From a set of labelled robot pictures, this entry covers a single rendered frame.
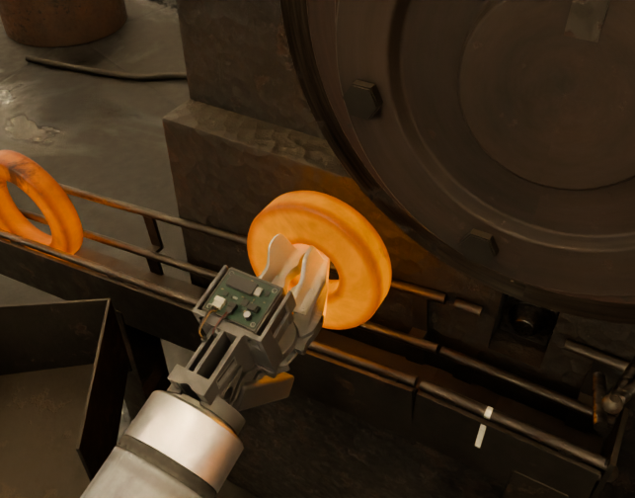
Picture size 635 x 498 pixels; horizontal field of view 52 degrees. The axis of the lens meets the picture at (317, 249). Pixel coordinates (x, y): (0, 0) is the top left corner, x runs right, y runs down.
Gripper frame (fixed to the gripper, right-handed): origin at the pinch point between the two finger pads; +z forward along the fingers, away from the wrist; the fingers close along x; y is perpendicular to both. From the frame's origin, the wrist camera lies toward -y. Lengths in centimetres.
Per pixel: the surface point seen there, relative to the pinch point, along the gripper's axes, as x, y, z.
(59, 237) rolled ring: 43.8, -16.6, -3.7
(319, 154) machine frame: 6.2, -0.3, 11.8
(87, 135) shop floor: 155, -106, 70
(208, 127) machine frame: 20.6, 0.3, 10.4
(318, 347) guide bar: -0.3, -13.7, -4.5
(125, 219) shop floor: 108, -98, 40
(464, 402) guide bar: -17.8, -12.6, -4.1
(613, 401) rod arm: -29.0, 8.4, -7.9
